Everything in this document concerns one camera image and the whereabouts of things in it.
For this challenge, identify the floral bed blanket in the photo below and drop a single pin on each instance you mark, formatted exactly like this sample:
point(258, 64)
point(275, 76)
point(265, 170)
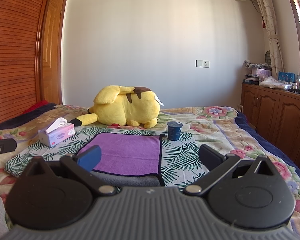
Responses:
point(246, 142)

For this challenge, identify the palm leaf print cloth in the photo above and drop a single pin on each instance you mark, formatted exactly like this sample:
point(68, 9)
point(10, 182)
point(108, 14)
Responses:
point(180, 163)

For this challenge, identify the pink storage box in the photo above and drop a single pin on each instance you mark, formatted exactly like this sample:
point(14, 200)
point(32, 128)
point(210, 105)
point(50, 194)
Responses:
point(261, 74)

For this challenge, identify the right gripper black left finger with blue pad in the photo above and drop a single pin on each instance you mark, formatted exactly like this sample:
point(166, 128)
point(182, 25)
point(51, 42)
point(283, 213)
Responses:
point(78, 167)

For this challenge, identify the pink tissue box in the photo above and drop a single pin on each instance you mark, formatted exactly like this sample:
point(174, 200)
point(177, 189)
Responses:
point(57, 132)

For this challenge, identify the folded floral cloth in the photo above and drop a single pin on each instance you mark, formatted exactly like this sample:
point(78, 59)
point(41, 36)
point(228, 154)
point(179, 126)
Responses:
point(270, 82)

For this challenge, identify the wooden slatted headboard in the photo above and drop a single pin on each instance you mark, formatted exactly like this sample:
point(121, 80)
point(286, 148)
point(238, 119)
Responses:
point(21, 37)

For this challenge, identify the yellow Pikachu plush toy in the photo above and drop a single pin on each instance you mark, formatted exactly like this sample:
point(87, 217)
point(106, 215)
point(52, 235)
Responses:
point(131, 106)

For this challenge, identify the purple and grey towel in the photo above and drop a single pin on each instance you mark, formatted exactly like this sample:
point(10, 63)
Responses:
point(127, 160)

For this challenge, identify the dark blue plastic cup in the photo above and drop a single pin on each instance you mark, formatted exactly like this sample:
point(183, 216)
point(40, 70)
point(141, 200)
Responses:
point(174, 130)

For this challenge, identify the beige patterned curtain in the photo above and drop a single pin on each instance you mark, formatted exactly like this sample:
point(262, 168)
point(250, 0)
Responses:
point(268, 14)

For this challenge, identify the red pillow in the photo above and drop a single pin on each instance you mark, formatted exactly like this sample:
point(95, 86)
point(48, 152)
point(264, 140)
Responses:
point(36, 106)

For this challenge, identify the wooden side cabinet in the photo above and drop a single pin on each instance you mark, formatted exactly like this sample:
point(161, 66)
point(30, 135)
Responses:
point(276, 115)

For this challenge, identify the white wall socket panel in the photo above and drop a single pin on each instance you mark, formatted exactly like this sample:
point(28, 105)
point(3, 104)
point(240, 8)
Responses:
point(202, 64)

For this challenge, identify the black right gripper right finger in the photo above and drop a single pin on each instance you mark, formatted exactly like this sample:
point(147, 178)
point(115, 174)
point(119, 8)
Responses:
point(218, 165)

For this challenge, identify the wooden door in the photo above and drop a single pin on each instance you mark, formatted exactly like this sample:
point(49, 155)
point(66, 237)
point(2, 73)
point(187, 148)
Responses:
point(50, 71)

